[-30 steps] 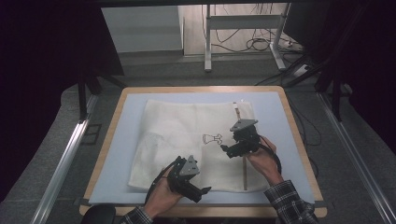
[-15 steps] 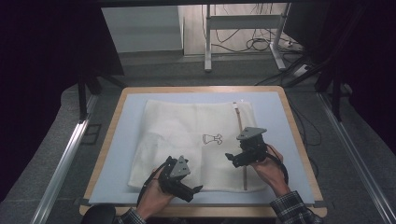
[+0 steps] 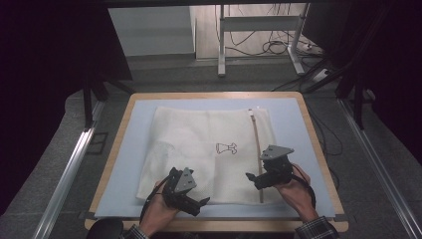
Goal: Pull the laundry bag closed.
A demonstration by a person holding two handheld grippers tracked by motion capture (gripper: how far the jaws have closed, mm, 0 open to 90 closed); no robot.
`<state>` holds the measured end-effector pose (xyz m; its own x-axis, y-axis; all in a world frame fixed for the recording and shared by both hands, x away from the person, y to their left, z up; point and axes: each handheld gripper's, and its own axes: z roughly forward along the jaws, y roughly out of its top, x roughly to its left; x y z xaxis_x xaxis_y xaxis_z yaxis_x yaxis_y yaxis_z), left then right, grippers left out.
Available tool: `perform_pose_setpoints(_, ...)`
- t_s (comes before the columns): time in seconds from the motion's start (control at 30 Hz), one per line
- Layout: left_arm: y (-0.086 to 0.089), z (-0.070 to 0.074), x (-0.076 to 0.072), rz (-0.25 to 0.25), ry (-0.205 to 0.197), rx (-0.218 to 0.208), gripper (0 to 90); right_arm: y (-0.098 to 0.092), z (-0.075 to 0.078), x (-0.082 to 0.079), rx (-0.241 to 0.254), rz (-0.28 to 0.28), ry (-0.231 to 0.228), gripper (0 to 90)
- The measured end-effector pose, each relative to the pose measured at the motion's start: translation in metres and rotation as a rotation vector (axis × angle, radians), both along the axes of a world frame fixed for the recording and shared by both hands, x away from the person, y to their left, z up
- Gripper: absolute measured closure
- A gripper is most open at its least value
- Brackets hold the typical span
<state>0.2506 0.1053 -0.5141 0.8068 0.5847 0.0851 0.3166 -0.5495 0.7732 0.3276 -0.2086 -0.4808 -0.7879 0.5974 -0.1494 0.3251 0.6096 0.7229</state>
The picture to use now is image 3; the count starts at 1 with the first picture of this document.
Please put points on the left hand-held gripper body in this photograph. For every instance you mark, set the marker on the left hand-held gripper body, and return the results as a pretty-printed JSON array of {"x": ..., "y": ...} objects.
[{"x": 180, "y": 186}]

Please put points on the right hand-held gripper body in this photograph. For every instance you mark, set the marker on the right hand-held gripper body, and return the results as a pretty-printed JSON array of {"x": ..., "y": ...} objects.
[{"x": 275, "y": 167}]

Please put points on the white mesh laundry bag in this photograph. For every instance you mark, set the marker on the white mesh laundry bag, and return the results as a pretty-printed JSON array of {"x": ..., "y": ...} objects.
[{"x": 185, "y": 132}]

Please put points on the person's left hand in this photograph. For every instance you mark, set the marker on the person's left hand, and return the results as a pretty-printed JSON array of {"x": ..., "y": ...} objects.
[{"x": 157, "y": 210}]

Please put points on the person's right hand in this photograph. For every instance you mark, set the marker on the person's right hand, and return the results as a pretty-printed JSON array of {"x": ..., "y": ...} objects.
[{"x": 295, "y": 195}]

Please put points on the wooden table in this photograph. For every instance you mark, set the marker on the wooden table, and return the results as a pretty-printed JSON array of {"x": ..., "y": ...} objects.
[{"x": 212, "y": 225}]

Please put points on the light blue table mat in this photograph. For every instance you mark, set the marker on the light blue table mat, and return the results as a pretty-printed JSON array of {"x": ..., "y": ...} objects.
[{"x": 139, "y": 139}]

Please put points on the dark round object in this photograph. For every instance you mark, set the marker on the dark round object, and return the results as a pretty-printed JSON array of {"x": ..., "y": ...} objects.
[{"x": 104, "y": 229}]

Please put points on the dark floor grate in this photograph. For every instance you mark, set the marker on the dark floor grate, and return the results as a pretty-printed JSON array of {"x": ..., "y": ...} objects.
[{"x": 98, "y": 143}]

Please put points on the white power strip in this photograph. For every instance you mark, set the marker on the white power strip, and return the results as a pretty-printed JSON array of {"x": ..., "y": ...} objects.
[{"x": 320, "y": 75}]

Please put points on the black metal stand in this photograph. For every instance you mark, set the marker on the black metal stand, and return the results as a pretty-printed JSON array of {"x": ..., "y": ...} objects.
[
  {"x": 358, "y": 99},
  {"x": 88, "y": 99}
]

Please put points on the grey cabinet panel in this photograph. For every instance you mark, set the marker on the grey cabinet panel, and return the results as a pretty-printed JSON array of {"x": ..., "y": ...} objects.
[{"x": 152, "y": 30}]

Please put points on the aluminium floor rail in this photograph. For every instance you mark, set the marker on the aluminium floor rail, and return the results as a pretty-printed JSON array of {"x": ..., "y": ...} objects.
[
  {"x": 378, "y": 156},
  {"x": 66, "y": 176}
]

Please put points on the white metal desk frame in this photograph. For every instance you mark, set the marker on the white metal desk frame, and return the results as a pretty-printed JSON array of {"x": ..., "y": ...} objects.
[{"x": 258, "y": 23}]

